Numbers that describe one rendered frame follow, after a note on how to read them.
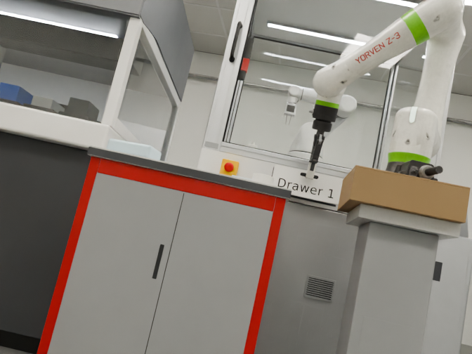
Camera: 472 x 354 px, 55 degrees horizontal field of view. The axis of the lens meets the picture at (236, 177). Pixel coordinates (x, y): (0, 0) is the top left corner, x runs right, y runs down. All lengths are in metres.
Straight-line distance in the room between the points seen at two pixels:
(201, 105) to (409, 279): 4.45
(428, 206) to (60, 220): 1.31
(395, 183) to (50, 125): 1.26
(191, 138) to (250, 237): 4.18
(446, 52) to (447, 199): 0.61
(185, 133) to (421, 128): 4.24
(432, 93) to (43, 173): 1.48
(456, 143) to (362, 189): 4.37
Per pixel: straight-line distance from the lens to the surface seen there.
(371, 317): 1.39
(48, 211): 1.90
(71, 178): 1.88
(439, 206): 1.37
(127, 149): 1.43
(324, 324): 1.98
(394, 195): 1.34
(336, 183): 1.91
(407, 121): 1.51
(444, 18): 1.67
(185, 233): 1.34
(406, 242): 1.41
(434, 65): 1.77
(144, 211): 1.37
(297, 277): 1.94
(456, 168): 5.59
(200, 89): 5.63
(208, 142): 1.98
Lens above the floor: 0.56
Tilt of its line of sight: 9 degrees up
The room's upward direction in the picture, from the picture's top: 13 degrees clockwise
